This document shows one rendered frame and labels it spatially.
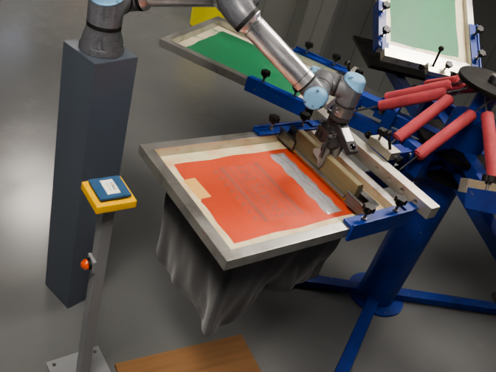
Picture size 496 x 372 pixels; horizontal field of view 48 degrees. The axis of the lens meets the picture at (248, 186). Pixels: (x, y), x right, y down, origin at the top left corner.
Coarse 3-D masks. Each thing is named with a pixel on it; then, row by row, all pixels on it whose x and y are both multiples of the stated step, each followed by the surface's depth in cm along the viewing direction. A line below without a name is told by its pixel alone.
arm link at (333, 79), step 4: (312, 68) 188; (316, 68) 188; (320, 68) 188; (316, 72) 187; (320, 72) 187; (324, 72) 187; (328, 72) 188; (332, 72) 188; (320, 76) 183; (324, 76) 184; (328, 76) 186; (332, 76) 187; (336, 76) 187; (340, 76) 188; (328, 80) 183; (332, 80) 186; (336, 80) 186; (332, 84) 186; (336, 84) 186; (332, 88) 187; (336, 88) 187; (332, 92) 188
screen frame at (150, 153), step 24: (144, 144) 190; (168, 144) 194; (192, 144) 198; (216, 144) 204; (240, 144) 212; (168, 168) 182; (360, 168) 215; (168, 192) 177; (384, 192) 206; (192, 216) 167; (216, 240) 160; (288, 240) 169; (312, 240) 173; (240, 264) 159
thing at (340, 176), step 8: (296, 136) 214; (304, 136) 210; (296, 144) 214; (304, 144) 211; (312, 144) 207; (304, 152) 211; (312, 152) 208; (312, 160) 208; (328, 160) 201; (336, 160) 201; (320, 168) 205; (328, 168) 202; (336, 168) 199; (344, 168) 198; (328, 176) 202; (336, 176) 199; (344, 176) 196; (352, 176) 195; (336, 184) 200; (344, 184) 196; (352, 184) 193; (360, 184) 192; (344, 192) 197; (352, 192) 194; (360, 192) 195
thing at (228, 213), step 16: (288, 192) 196; (304, 192) 199; (208, 208) 177; (224, 208) 179; (240, 208) 181; (304, 208) 191; (320, 208) 193; (224, 224) 173; (240, 224) 175; (256, 224) 177; (272, 224) 179; (288, 224) 181; (304, 224) 183; (240, 240) 169
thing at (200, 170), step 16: (208, 160) 199; (224, 160) 202; (240, 160) 204; (256, 160) 207; (272, 160) 210; (192, 176) 188; (208, 176) 191; (272, 176) 201; (288, 176) 204; (208, 192) 184; (224, 192) 186
